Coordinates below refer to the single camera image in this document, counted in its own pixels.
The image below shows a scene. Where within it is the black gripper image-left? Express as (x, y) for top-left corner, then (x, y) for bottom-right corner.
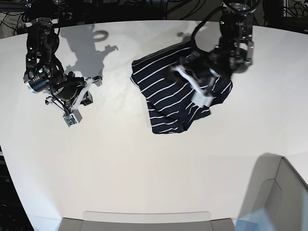
(45, 72), (94, 111)

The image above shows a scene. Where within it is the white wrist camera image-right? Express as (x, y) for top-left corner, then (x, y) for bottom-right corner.
(171, 65), (215, 108)

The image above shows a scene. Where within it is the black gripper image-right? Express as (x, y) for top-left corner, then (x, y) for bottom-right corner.
(165, 51), (231, 83)

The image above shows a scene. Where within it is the navy white striped T-shirt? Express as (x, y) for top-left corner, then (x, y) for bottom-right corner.
(130, 39), (233, 135)

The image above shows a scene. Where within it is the grey bin right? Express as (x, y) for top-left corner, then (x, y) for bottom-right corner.
(235, 153), (308, 231)

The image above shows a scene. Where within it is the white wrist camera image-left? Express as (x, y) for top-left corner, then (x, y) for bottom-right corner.
(45, 75), (103, 128)

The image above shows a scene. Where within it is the grey tray bottom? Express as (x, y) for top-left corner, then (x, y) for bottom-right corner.
(58, 211), (235, 231)

